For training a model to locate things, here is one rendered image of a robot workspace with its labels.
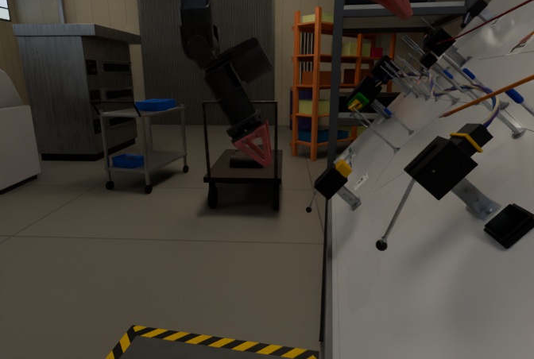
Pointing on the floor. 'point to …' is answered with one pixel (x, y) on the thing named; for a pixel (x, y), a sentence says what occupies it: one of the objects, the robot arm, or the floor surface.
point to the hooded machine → (16, 139)
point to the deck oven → (77, 87)
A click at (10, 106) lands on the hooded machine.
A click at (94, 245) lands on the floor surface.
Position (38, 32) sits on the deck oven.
